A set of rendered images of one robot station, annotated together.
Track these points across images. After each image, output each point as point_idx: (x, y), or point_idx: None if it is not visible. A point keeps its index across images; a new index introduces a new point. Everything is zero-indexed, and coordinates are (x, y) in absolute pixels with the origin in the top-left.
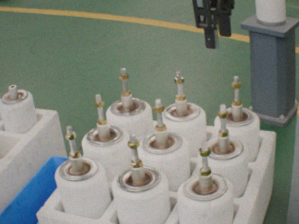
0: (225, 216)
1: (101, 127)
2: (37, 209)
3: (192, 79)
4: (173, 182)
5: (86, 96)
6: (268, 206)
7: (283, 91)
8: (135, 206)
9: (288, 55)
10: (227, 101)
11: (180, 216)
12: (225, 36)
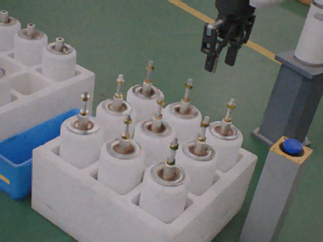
0: (174, 204)
1: (116, 100)
2: None
3: (223, 87)
4: (152, 161)
5: (133, 70)
6: (232, 217)
7: (293, 126)
8: (112, 168)
9: (310, 96)
10: (241, 116)
11: (141, 189)
12: (228, 64)
